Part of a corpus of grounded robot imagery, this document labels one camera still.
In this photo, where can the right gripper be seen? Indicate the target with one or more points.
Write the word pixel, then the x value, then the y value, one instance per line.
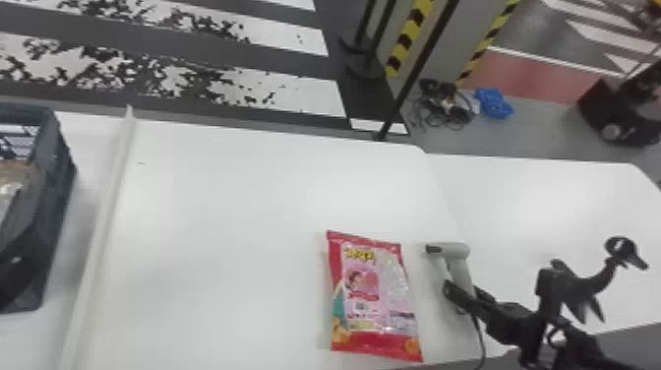
pixel 512 319

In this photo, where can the hand scanner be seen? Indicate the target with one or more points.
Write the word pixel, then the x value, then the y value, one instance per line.
pixel 457 266

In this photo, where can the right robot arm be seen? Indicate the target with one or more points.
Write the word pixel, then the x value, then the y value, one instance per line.
pixel 586 347

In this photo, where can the red snack packet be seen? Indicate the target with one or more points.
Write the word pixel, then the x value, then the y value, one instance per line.
pixel 373 299

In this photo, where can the black stand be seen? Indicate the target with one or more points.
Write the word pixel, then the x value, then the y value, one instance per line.
pixel 623 252

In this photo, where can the blue bag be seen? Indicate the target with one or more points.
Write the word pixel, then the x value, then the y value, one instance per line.
pixel 493 102

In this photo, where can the blue basket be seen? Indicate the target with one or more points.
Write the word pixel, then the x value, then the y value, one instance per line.
pixel 49 170

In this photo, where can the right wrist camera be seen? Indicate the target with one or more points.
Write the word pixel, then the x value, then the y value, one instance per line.
pixel 550 286

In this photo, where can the yellow black striped post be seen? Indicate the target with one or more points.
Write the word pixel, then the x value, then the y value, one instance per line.
pixel 488 41
pixel 408 36

